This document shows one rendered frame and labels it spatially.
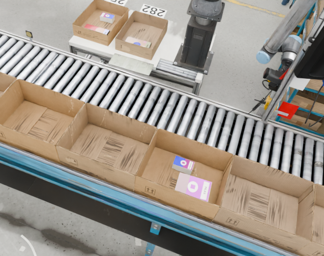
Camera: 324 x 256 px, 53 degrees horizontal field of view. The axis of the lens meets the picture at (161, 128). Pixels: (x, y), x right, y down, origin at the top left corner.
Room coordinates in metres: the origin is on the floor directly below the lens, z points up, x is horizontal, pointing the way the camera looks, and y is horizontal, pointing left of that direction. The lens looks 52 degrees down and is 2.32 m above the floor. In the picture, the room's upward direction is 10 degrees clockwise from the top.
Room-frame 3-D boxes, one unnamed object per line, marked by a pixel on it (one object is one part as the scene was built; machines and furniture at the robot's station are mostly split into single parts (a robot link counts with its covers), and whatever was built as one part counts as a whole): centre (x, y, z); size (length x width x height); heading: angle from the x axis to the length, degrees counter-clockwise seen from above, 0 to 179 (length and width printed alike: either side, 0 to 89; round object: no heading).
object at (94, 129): (0.87, 0.24, 0.96); 0.39 x 0.29 x 0.17; 79
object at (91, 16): (2.07, 0.59, 0.80); 0.38 x 0.28 x 0.10; 169
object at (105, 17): (2.16, 0.57, 0.78); 0.10 x 0.06 x 0.05; 84
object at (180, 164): (0.88, -0.14, 0.91); 0.10 x 0.06 x 0.05; 79
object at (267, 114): (1.44, -0.65, 1.11); 0.12 x 0.05 x 0.88; 79
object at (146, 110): (1.31, 0.12, 0.72); 0.52 x 0.05 x 0.05; 169
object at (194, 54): (1.90, -0.14, 0.91); 0.26 x 0.26 x 0.33; 81
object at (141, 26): (2.01, 0.27, 0.80); 0.38 x 0.28 x 0.10; 170
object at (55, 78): (1.44, 0.76, 0.72); 0.52 x 0.05 x 0.05; 169
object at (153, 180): (0.80, -0.14, 0.96); 0.39 x 0.29 x 0.17; 79
